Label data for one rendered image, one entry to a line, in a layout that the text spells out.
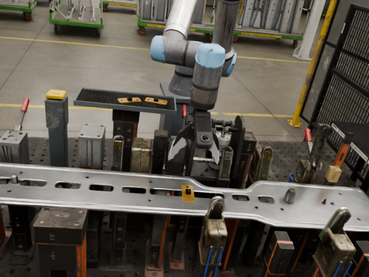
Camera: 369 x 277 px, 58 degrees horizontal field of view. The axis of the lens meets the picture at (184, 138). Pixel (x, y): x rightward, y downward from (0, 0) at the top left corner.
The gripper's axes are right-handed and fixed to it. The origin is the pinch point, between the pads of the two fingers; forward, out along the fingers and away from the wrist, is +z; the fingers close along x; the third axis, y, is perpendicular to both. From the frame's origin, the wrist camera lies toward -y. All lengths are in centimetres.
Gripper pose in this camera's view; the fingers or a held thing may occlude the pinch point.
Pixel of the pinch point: (193, 164)
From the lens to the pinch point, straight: 103.0
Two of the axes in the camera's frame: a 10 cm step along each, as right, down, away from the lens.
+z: -1.3, 8.8, 4.6
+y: -0.6, -4.7, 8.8
